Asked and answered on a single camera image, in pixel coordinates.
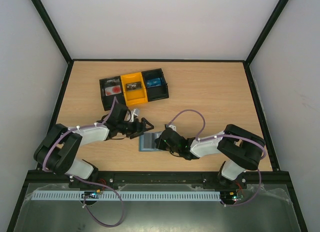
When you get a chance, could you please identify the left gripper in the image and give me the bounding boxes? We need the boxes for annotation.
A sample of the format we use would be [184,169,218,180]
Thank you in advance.
[118,117,154,139]

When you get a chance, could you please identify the teal card holder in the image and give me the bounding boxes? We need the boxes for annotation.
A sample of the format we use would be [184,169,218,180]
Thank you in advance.
[138,131,161,152]

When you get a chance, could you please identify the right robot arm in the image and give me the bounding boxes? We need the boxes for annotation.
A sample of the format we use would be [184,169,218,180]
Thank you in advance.
[155,124,267,188]

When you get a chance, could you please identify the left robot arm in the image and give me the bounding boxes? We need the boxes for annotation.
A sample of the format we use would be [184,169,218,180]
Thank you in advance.
[33,103,154,180]

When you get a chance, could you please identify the black card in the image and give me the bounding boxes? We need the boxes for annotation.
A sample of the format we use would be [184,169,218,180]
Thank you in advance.
[125,81,142,91]

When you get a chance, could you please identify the red white card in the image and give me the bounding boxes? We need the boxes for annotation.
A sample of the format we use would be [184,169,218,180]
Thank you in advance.
[102,85,122,96]

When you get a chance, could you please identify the blue card in bin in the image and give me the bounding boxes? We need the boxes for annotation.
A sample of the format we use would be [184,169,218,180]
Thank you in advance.
[146,77,163,88]

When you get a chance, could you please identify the yellow bin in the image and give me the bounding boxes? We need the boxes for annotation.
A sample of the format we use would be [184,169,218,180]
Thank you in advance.
[120,72,148,107]

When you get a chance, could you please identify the right black bin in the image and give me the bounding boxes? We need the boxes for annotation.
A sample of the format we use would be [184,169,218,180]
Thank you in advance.
[141,68,169,102]

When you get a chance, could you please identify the black bin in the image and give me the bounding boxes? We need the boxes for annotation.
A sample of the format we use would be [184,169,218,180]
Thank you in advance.
[99,76,126,111]
[141,68,169,102]

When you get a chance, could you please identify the left black bin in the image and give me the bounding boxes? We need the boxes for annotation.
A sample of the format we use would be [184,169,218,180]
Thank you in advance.
[99,76,126,111]

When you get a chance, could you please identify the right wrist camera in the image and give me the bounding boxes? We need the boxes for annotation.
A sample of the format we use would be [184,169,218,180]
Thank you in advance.
[165,124,177,132]

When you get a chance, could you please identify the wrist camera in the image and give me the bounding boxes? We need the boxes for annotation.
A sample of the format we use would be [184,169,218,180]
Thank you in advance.
[128,108,140,122]
[165,124,177,132]

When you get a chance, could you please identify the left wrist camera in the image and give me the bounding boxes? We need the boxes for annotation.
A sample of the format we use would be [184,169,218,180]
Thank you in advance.
[128,108,140,122]

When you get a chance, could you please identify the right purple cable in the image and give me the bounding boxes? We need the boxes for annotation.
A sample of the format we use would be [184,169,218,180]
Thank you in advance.
[168,109,268,165]

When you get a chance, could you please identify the blue slotted cable duct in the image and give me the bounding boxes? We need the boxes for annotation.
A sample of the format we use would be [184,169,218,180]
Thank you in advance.
[31,190,221,202]

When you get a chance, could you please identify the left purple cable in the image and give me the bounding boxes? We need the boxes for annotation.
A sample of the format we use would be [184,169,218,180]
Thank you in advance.
[41,97,118,178]

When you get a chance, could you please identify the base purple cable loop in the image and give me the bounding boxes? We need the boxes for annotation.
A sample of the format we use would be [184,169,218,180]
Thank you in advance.
[81,183,128,227]

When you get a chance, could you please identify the black cage frame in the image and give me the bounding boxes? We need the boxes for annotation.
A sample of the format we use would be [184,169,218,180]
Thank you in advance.
[4,0,311,232]

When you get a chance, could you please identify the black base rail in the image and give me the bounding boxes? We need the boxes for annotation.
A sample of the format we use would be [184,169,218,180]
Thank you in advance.
[24,169,291,190]

